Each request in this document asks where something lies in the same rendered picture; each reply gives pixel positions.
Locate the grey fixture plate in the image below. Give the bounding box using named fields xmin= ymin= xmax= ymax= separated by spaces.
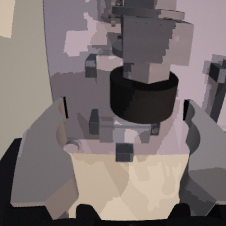
xmin=43 ymin=0 xmax=226 ymax=155

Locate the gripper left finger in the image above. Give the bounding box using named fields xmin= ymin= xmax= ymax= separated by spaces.
xmin=0 ymin=96 xmax=79 ymax=226

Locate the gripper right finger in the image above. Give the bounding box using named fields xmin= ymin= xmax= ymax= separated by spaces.
xmin=178 ymin=99 xmax=226 ymax=221

